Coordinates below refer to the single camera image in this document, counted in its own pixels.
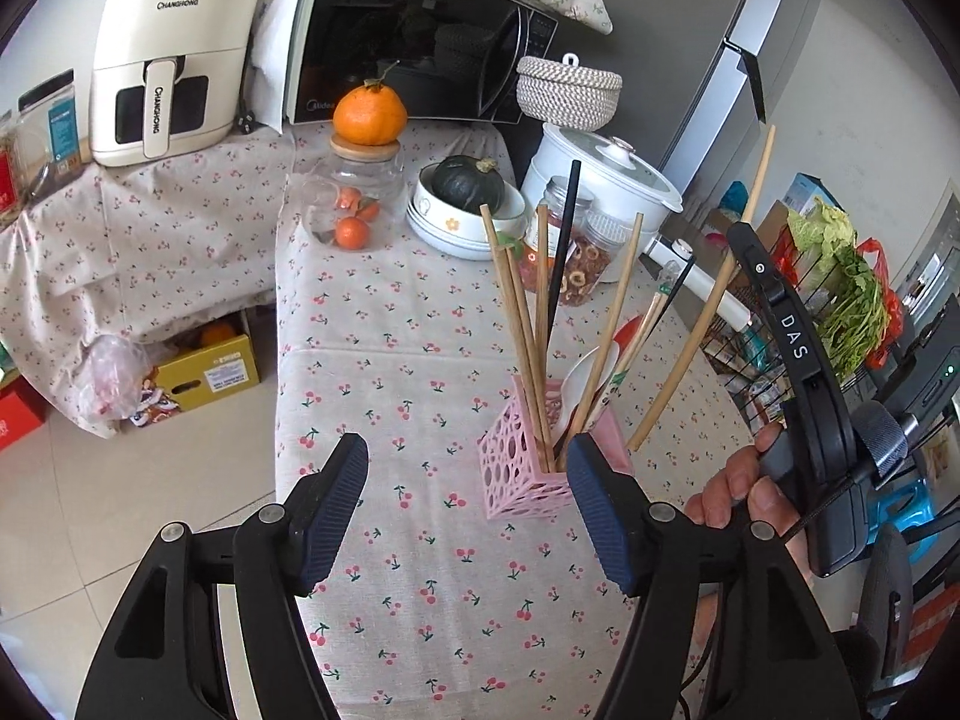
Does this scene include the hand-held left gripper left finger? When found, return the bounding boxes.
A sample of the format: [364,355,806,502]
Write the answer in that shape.
[75,433,370,720]

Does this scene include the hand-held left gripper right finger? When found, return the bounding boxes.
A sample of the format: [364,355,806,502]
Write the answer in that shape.
[566,435,871,720]

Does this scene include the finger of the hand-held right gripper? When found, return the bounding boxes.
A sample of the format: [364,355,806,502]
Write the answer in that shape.
[726,222,797,314]

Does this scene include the black chopstick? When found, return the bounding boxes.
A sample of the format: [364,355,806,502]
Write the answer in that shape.
[545,160,583,350]
[637,261,698,346]

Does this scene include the pink perforated utensil holder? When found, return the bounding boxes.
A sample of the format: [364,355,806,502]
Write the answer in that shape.
[480,373,635,522]

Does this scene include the white ceramic spoon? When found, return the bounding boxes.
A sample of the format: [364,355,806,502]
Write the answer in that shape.
[559,345,625,437]

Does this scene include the patterned light chopstick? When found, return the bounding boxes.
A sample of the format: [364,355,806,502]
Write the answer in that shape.
[596,285,670,410]

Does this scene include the person's right hand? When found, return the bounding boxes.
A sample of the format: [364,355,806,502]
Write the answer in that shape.
[684,424,817,580]

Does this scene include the napa cabbage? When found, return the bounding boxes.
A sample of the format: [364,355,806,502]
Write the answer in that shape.
[784,195,860,272]

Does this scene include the pile of food packets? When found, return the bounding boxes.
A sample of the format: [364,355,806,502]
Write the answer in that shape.
[705,292,796,428]

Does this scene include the light blue carton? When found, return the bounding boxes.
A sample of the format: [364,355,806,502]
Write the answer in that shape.
[780,172,827,215]

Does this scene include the green celery bunch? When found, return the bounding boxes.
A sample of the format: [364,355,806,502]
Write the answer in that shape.
[814,240,905,385]

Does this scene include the blue plastic stool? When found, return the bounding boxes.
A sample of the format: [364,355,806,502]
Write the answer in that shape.
[862,476,960,542]

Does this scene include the red plastic bag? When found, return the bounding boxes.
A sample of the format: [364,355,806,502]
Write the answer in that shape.
[855,238,906,347]

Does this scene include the plastic jar of dried slices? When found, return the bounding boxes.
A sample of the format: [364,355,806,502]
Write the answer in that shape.
[559,214,640,308]

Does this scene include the cherry-print tablecloth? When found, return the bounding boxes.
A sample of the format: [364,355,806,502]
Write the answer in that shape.
[274,120,760,720]

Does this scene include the yellow cardboard box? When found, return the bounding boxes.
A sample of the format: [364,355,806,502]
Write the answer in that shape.
[146,330,260,415]

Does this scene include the plastic jar of dried chili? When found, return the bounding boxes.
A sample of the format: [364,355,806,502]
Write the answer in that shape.
[521,175,595,295]

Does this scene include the grey refrigerator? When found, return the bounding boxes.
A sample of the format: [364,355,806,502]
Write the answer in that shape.
[600,0,835,220]

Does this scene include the white electric cooking pot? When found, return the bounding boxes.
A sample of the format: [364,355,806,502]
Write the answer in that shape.
[520,122,753,331]

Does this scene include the pinkish plastic bag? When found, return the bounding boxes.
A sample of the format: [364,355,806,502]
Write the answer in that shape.
[78,334,163,422]

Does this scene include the white flower-print bowl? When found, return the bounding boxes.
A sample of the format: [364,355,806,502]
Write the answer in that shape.
[406,191,527,262]

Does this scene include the dark green squash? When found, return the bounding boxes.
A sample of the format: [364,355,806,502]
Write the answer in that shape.
[429,155,502,215]

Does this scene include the small-print floral tablecloth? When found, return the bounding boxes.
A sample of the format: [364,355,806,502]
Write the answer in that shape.
[0,120,302,440]

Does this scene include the glass jar with wooden lid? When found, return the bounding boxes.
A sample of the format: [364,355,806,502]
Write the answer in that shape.
[288,133,407,253]

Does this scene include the red box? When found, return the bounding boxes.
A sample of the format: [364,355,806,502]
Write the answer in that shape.
[0,386,48,455]

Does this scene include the large orange with stem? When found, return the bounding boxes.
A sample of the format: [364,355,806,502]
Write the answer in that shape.
[332,78,409,146]

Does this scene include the black microwave oven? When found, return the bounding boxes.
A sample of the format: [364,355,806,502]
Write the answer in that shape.
[283,0,560,127]

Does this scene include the white cloth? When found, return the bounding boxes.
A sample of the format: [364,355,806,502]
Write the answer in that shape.
[246,0,317,133]

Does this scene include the clear container with blue label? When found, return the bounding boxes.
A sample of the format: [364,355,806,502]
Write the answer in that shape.
[15,69,80,175]

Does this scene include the cream air fryer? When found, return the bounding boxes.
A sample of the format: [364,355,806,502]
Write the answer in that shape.
[90,0,268,169]

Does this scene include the black wire basket rack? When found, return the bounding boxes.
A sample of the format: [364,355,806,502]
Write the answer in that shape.
[701,202,960,437]

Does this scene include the woven rope basket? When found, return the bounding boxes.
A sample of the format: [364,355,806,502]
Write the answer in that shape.
[516,52,623,133]

